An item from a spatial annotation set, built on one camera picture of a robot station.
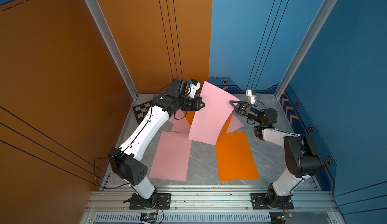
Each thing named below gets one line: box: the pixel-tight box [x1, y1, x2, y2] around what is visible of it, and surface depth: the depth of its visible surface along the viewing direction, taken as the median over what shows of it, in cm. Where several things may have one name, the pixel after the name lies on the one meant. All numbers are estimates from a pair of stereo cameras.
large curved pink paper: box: [148, 131, 192, 182], surface depth 89 cm
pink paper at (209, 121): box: [188, 80, 240, 146], surface depth 76 cm
